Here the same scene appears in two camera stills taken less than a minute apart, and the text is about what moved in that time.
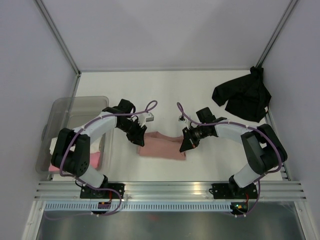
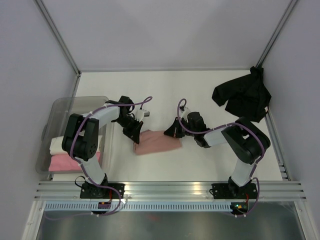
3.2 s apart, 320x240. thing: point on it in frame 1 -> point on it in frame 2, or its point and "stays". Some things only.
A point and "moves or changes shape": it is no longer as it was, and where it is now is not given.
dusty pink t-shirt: x=160 y=146 moves or changes shape
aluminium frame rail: x=71 y=191 stays
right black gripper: x=189 y=142 -> x=174 y=130
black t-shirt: x=247 y=97 stays
